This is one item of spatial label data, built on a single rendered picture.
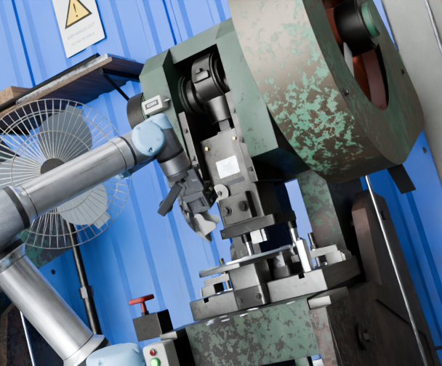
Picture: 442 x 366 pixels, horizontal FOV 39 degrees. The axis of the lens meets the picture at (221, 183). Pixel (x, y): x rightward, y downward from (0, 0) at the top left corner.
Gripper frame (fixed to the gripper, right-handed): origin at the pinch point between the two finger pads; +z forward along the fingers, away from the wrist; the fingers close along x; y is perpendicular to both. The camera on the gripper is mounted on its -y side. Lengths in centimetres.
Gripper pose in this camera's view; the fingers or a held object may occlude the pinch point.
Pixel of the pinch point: (206, 237)
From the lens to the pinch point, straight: 170.1
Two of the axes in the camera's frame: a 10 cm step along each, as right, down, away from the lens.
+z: 4.4, 8.6, 2.6
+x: 2.8, -4.0, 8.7
